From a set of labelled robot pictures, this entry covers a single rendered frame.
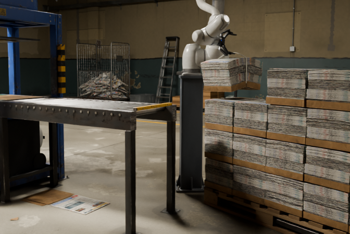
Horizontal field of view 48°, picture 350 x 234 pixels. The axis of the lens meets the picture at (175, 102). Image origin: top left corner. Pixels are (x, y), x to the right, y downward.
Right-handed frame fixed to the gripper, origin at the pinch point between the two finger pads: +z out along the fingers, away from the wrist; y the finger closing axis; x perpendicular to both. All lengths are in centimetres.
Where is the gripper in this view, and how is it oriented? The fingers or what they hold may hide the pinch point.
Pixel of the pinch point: (233, 43)
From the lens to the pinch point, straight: 314.2
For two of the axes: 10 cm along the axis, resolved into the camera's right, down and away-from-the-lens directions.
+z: 7.6, 0.4, 6.5
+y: -0.8, 10.0, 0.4
